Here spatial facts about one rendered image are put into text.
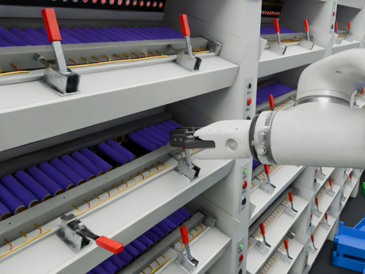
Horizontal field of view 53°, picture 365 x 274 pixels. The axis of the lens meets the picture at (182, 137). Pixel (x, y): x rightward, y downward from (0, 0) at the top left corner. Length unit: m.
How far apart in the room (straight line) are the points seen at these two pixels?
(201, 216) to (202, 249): 0.09
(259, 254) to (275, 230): 0.16
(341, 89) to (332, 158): 0.10
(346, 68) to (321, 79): 0.05
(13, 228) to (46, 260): 0.06
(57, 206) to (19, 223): 0.06
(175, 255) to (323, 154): 0.40
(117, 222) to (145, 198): 0.08
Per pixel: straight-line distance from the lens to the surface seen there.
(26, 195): 0.55
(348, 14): 2.14
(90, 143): 0.67
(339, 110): 0.55
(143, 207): 0.59
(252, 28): 0.82
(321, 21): 1.44
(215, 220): 0.89
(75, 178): 0.59
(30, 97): 0.42
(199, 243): 0.85
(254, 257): 1.19
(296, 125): 0.55
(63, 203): 0.53
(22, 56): 0.47
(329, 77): 0.56
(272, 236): 1.30
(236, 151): 0.58
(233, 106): 0.80
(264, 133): 0.56
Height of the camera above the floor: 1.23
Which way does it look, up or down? 17 degrees down
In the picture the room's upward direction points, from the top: straight up
